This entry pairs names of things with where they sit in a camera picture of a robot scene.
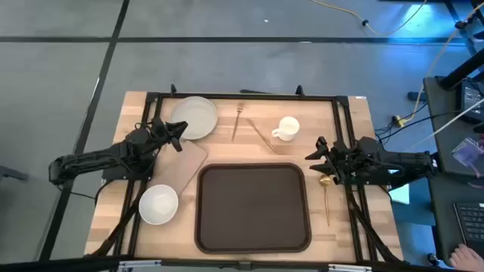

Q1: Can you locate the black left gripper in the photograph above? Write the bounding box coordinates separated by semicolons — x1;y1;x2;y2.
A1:
149;116;189;153

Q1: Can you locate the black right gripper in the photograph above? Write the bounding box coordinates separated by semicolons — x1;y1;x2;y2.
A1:
305;136;366;185

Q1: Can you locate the gold spoon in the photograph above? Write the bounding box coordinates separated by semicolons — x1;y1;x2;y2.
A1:
319;174;333;227

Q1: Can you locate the beige cloth napkin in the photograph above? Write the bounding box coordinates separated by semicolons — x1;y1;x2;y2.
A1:
146;138;209;197

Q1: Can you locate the ribbed grey-white plate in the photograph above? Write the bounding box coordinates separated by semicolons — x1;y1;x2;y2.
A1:
169;95;219;141

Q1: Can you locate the white ceramic mug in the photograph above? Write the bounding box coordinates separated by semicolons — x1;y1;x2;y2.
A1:
271;116;301;142

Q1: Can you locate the gold fork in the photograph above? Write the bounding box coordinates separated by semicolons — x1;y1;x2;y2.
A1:
231;102;245;143

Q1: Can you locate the gold knife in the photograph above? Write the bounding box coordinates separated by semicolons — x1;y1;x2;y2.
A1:
246;118;278;154

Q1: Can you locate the white ceramic bowl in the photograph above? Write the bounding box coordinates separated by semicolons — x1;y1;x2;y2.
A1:
138;184;179;226

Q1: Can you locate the dark brown plastic tray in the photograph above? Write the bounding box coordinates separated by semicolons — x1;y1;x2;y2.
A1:
194;162;312;255

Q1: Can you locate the black side desk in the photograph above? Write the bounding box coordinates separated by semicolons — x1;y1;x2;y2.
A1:
423;75;484;178

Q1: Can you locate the black desk with keyboard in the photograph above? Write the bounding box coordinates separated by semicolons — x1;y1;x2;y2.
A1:
428;172;484;268

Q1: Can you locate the clear purple plastic bag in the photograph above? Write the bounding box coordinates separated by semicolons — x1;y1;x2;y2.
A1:
451;136;484;169

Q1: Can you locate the black electronic device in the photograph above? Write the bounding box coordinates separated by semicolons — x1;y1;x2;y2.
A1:
460;79;484;124

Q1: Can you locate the black keyboard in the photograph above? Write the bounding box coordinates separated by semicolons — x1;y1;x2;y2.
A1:
453;202;484;256

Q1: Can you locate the black stand leg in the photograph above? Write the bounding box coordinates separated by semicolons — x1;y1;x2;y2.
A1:
440;0;484;91

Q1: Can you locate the person's hand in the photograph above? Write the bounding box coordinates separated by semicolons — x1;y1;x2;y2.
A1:
448;243;484;272

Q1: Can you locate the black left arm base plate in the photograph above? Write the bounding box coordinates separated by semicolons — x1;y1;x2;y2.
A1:
101;165;154;181

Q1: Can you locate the black aluminium table frame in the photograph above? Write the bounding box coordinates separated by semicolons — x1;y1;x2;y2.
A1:
85;83;408;265

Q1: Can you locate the black floor cable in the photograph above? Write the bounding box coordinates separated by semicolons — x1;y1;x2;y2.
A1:
374;109;462;147

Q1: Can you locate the white cable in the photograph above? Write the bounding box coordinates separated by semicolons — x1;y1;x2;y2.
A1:
404;97;484;153

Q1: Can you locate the black rail with silver brackets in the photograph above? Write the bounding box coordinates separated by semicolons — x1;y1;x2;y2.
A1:
0;255;484;272

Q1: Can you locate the yellow floor cable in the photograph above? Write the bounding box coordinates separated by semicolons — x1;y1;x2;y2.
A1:
309;0;428;38

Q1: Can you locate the cream cable with yellow plug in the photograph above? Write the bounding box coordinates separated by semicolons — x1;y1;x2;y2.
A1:
392;2;484;128

